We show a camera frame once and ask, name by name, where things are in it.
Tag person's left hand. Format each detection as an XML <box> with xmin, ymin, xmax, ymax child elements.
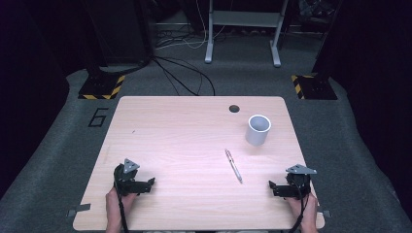
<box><xmin>105</xmin><ymin>186</ymin><xmax>137</xmax><ymax>224</ymax></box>

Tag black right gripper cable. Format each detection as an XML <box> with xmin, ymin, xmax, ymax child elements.
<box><xmin>288</xmin><ymin>193</ymin><xmax>309</xmax><ymax>233</ymax></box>

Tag white floor cables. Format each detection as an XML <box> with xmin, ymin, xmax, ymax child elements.
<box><xmin>154</xmin><ymin>0</ymin><xmax>227</xmax><ymax>50</ymax></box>

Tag black floor cables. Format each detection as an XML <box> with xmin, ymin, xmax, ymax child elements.
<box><xmin>151</xmin><ymin>55</ymin><xmax>217</xmax><ymax>97</ymax></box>

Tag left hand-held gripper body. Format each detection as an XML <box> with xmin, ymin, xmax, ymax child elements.
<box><xmin>113</xmin><ymin>157</ymin><xmax>146</xmax><ymax>197</ymax></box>

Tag black base with hazard tape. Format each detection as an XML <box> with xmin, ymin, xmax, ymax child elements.
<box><xmin>78</xmin><ymin>72</ymin><xmax>126</xmax><ymax>101</ymax></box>
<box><xmin>290</xmin><ymin>74</ymin><xmax>338</xmax><ymax>101</ymax></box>

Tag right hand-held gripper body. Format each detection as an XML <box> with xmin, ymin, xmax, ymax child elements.
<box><xmin>279</xmin><ymin>164</ymin><xmax>318</xmax><ymax>199</ymax></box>

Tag black cabinet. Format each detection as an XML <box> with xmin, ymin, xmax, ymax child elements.
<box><xmin>82</xmin><ymin>0</ymin><xmax>154</xmax><ymax>67</ymax></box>

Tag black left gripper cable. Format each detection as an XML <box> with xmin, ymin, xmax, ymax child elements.
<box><xmin>118</xmin><ymin>193</ymin><xmax>129</xmax><ymax>233</ymax></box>

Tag silver pen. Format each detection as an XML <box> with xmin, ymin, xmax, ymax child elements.
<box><xmin>224</xmin><ymin>149</ymin><xmax>244</xmax><ymax>184</ymax></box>

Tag white metal stand frame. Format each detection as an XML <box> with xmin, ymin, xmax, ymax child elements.
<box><xmin>204</xmin><ymin>0</ymin><xmax>290</xmax><ymax>68</ymax></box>

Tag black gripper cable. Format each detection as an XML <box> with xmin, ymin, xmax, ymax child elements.
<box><xmin>288</xmin><ymin>193</ymin><xmax>309</xmax><ymax>233</ymax></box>
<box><xmin>118</xmin><ymin>193</ymin><xmax>129</xmax><ymax>233</ymax></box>

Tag person's right hand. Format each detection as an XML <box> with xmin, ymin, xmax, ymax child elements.
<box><xmin>285</xmin><ymin>193</ymin><xmax>320</xmax><ymax>224</ymax></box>

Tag white cup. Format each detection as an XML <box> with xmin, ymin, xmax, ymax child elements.
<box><xmin>244</xmin><ymin>114</ymin><xmax>272</xmax><ymax>147</ymax></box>

